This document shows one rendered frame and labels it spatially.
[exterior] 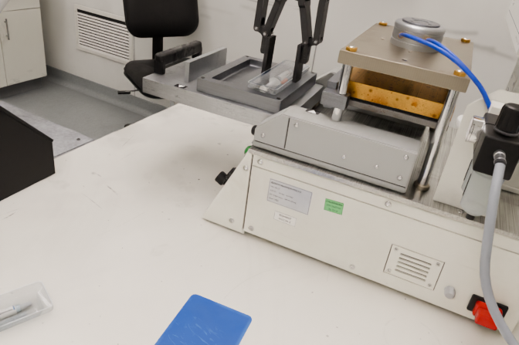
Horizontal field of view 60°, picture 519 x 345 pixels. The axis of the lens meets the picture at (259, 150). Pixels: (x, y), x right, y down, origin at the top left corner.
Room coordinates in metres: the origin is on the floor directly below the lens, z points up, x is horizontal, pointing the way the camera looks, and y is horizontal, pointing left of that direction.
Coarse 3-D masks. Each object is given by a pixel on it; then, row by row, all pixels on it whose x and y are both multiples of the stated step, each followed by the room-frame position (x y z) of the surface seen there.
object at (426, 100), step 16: (352, 80) 0.68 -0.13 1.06; (368, 80) 0.69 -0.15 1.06; (384, 80) 0.70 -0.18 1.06; (400, 80) 0.71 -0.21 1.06; (352, 96) 0.67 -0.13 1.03; (368, 96) 0.66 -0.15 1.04; (384, 96) 0.65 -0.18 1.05; (400, 96) 0.65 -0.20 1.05; (416, 96) 0.64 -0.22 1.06; (432, 96) 0.65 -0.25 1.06; (384, 112) 0.65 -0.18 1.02; (400, 112) 0.65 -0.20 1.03; (416, 112) 0.64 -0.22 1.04; (432, 112) 0.63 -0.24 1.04
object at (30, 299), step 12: (24, 288) 0.45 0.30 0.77; (36, 288) 0.45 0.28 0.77; (0, 300) 0.42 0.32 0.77; (12, 300) 0.42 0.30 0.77; (24, 300) 0.43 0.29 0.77; (36, 300) 0.43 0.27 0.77; (48, 300) 0.43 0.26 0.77; (0, 312) 0.40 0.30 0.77; (12, 312) 0.40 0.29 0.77; (24, 312) 0.41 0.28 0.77; (0, 324) 0.38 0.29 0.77
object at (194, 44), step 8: (176, 48) 0.89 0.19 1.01; (184, 48) 0.90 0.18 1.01; (192, 48) 0.93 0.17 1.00; (200, 48) 0.96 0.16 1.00; (160, 56) 0.83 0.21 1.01; (168, 56) 0.85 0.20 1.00; (176, 56) 0.87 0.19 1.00; (184, 56) 0.90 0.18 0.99; (192, 56) 0.96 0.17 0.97; (160, 64) 0.83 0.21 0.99; (160, 72) 0.83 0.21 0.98
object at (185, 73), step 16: (224, 48) 0.94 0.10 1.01; (176, 64) 0.91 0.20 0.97; (192, 64) 0.82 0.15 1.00; (208, 64) 0.87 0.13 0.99; (224, 64) 0.94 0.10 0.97; (144, 80) 0.80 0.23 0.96; (160, 80) 0.80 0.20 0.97; (176, 80) 0.81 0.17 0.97; (192, 80) 0.82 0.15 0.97; (160, 96) 0.79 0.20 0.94; (176, 96) 0.78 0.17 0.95; (192, 96) 0.76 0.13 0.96; (208, 96) 0.75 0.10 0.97; (304, 96) 0.82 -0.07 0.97; (320, 96) 0.89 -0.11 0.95; (224, 112) 0.74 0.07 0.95; (240, 112) 0.73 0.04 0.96; (256, 112) 0.72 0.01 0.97
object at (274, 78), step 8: (280, 64) 0.88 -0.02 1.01; (288, 64) 0.89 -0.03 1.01; (304, 64) 0.90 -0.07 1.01; (264, 72) 0.81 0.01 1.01; (272, 72) 0.82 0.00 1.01; (280, 72) 0.83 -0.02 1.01; (288, 72) 0.84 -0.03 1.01; (256, 80) 0.76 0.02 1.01; (264, 80) 0.77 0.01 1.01; (272, 80) 0.77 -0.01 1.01; (280, 80) 0.78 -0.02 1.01; (288, 80) 0.79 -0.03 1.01; (272, 88) 0.73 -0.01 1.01
